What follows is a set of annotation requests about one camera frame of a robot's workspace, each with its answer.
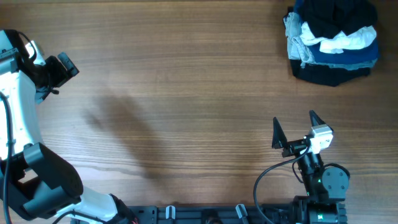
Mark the black t-shirt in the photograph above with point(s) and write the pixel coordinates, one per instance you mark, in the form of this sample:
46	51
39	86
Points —
327	18

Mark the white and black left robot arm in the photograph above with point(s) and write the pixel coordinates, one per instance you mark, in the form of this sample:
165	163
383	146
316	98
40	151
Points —
35	181

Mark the white crumpled garment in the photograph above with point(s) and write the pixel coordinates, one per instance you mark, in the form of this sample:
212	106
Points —
358	40

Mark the blue folded garment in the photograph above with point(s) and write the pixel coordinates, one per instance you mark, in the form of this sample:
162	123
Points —
367	54

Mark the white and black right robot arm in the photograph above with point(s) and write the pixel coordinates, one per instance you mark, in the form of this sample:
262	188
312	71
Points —
325	184

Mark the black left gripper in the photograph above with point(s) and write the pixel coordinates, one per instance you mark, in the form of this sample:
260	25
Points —
62	74

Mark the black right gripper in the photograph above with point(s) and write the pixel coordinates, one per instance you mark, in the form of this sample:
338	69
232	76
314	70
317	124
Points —
296	146

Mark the grey crumpled garment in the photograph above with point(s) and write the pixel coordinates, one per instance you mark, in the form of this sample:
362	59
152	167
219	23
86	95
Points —
296	49

